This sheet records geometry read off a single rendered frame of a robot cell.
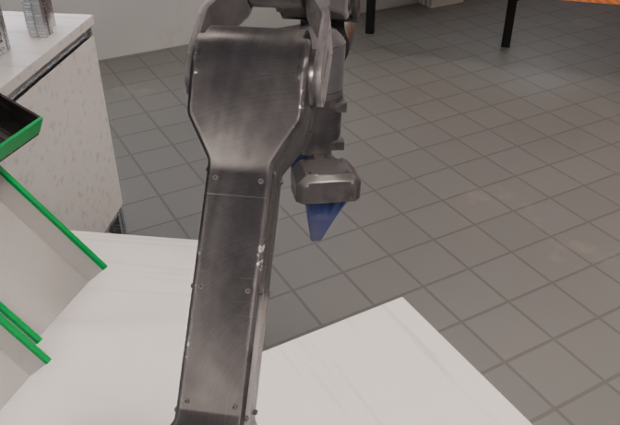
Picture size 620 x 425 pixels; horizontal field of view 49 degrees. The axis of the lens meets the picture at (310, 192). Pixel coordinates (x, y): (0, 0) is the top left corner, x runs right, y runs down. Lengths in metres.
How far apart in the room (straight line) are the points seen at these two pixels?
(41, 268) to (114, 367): 0.18
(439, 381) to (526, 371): 1.28
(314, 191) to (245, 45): 0.26
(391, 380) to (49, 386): 0.43
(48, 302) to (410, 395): 0.44
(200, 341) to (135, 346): 0.58
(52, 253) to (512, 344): 1.65
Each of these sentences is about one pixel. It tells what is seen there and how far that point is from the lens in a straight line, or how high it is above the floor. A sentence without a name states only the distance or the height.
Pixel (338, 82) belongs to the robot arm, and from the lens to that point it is 0.68.
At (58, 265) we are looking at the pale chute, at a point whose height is 1.02.
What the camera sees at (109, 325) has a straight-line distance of 1.01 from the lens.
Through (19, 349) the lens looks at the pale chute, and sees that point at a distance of 0.76.
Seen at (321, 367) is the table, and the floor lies 0.86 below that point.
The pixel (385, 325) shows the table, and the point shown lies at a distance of 0.98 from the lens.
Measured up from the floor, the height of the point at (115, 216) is 0.15.
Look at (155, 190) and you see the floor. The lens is 2.95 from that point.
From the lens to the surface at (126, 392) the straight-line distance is 0.91.
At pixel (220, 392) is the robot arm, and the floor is 1.23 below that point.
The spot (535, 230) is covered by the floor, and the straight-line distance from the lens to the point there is 2.77.
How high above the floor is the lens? 1.52
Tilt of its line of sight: 32 degrees down
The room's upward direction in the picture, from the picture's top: straight up
